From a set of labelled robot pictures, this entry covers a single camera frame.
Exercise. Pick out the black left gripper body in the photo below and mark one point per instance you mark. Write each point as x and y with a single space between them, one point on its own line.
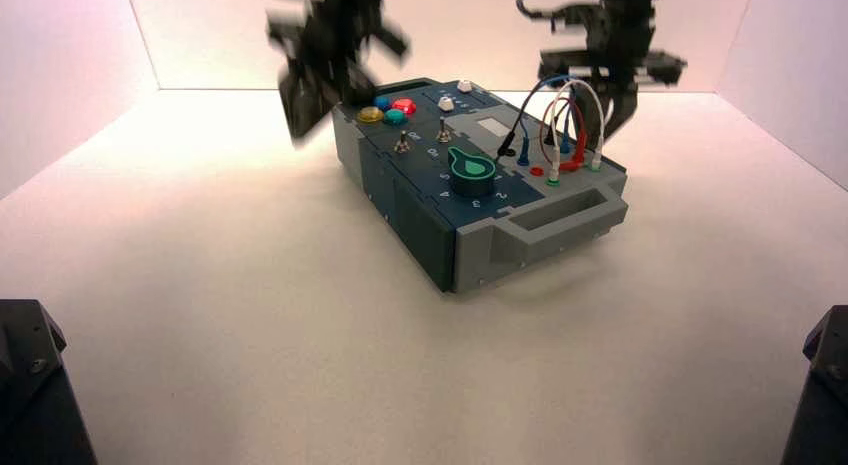
338 44

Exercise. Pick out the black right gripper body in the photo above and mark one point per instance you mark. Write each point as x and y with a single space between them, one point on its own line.
616 66

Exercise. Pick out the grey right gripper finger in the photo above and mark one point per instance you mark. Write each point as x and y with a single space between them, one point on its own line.
621 107
575 111

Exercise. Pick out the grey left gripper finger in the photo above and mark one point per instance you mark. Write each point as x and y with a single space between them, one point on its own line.
316 104
295 107

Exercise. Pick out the blue and grey control box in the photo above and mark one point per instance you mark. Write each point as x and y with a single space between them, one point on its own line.
424 230

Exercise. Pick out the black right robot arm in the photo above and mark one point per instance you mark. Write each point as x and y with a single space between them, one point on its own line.
623 11

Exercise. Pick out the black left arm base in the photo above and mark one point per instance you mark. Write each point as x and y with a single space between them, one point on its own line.
33 396

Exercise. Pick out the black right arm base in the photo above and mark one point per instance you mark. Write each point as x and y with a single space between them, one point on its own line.
821 396

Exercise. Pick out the yellow push button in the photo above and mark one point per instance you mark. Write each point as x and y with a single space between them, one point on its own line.
370 115

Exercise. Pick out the blue push button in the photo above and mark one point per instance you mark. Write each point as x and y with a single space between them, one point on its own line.
381 103

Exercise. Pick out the teal green push button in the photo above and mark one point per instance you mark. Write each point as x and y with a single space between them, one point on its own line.
395 117

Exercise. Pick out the red push button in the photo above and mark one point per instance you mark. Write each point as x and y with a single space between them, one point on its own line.
404 106

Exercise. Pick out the white down-arrow slider button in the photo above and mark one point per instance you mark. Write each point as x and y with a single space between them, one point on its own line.
464 86

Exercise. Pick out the green rotary selector knob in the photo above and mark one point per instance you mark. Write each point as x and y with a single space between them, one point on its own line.
474 175

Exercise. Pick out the white up-arrow slider button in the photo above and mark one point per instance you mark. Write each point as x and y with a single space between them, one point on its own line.
446 103

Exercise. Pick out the silver metal toggle switch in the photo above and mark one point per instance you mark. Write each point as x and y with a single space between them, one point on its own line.
444 133
402 144

